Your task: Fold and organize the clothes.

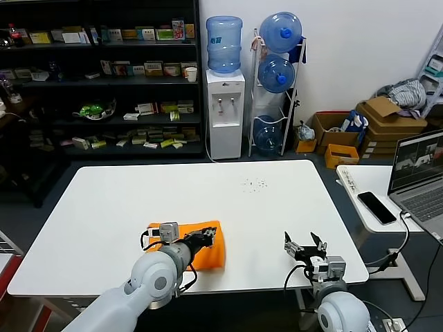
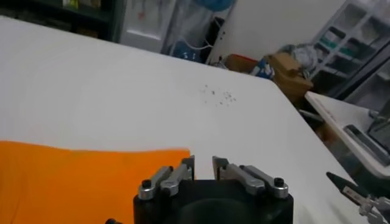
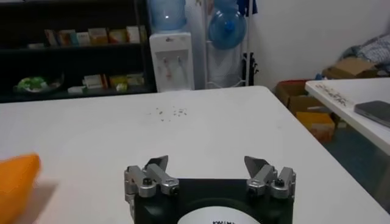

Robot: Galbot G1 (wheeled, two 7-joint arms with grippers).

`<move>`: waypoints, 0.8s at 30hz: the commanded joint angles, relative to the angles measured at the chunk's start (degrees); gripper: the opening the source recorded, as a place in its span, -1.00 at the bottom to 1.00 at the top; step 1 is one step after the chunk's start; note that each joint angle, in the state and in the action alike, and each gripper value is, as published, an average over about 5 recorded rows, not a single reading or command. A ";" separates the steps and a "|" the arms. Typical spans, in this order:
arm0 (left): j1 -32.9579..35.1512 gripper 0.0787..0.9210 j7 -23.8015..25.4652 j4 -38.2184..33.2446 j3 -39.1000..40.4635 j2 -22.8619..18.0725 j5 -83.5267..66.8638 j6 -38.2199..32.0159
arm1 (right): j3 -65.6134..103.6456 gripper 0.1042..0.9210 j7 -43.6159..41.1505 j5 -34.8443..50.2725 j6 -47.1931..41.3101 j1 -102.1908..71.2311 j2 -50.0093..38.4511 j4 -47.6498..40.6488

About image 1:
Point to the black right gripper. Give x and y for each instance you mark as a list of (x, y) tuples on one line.
[(311, 254)]

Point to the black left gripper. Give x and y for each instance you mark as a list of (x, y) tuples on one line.
[(199, 240)]

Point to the orange t-shirt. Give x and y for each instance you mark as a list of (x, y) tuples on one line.
[(211, 257)]

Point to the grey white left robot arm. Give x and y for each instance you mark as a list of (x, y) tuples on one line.
[(155, 273)]

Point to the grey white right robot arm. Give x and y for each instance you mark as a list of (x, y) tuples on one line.
[(342, 311)]

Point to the grey striped clothes pile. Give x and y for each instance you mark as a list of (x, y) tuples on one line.
[(406, 92)]

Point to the black smartphone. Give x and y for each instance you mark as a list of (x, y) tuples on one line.
[(376, 208)]

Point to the white side table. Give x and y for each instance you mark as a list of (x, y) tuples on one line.
[(373, 180)]

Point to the orange cardboard box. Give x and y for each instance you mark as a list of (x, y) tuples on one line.
[(342, 158)]

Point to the small white green box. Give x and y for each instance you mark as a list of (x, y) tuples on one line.
[(177, 145)]

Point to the small yellow cardboard box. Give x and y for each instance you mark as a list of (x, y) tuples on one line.
[(305, 146)]

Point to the lime green medicine box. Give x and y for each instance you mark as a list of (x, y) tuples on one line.
[(167, 142)]

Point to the white water dispenser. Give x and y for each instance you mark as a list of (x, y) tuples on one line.
[(224, 130)]

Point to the flat white red box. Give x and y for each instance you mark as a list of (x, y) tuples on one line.
[(150, 144)]

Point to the open red-rimmed cardboard box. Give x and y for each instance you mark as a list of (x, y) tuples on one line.
[(336, 137)]

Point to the grey plastic bag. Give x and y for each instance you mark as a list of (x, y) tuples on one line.
[(304, 132)]

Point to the white floor power strip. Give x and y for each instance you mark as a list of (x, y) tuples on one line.
[(394, 325)]

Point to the grey laptop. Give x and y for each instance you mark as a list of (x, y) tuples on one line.
[(418, 200)]

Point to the brown labelled cardboard box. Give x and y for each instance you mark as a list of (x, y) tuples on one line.
[(378, 146)]

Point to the small lime green box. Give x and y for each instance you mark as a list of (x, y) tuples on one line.
[(174, 115)]

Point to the green beige medicine box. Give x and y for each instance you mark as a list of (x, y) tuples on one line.
[(185, 106)]

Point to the black shelf unit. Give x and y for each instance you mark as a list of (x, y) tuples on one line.
[(200, 103)]

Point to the blue white bag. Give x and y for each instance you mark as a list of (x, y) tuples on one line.
[(355, 122)]

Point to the white red-striped medicine box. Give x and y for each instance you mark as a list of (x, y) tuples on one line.
[(147, 108)]

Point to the flat white medicine box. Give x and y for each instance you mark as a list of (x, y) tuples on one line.
[(131, 116)]

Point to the black stand behind rack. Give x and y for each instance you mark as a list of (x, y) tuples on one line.
[(293, 103)]

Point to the long lime green box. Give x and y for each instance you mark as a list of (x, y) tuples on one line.
[(98, 144)]

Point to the large brown cardboard box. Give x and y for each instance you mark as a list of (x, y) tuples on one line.
[(397, 127)]

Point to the cardboard box with open flap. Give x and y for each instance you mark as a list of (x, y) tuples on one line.
[(378, 106)]

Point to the white paper cup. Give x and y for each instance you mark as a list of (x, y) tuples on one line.
[(191, 74)]

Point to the white brown medicine box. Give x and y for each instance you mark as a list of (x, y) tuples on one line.
[(183, 70)]

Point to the bowl with green bag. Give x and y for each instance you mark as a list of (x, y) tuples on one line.
[(92, 110)]

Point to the yellow white medicine box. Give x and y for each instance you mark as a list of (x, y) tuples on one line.
[(153, 68)]

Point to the white grey medicine box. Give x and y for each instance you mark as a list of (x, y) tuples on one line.
[(137, 70)]

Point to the upright labelled blue water jug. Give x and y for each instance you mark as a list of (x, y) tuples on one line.
[(224, 45)]

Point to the dark blue hanging cloth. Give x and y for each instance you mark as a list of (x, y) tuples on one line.
[(297, 54)]

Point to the small flat white box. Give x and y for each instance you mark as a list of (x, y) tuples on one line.
[(92, 74)]

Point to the yellow tall carton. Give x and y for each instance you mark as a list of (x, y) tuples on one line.
[(189, 31)]

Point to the red white metal cabinet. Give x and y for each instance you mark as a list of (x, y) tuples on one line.
[(8, 273)]

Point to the colourful tall carton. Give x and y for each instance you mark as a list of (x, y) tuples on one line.
[(178, 29)]

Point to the white teal medicine box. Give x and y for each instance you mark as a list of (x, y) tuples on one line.
[(146, 34)]

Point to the white storage rack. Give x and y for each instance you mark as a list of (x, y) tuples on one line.
[(434, 69)]

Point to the dark blue bottle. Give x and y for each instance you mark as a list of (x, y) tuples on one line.
[(56, 71)]

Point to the blue white tall box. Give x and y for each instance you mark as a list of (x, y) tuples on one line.
[(93, 34)]

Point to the white flat carton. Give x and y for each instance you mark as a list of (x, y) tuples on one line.
[(73, 36)]

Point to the cola bottle red cap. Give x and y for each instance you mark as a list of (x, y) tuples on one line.
[(14, 35)]

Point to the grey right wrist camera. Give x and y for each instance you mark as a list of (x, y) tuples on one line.
[(334, 268)]

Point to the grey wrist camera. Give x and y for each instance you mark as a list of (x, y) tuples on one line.
[(169, 232), (334, 268)]

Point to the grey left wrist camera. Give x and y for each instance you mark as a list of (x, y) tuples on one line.
[(169, 232)]

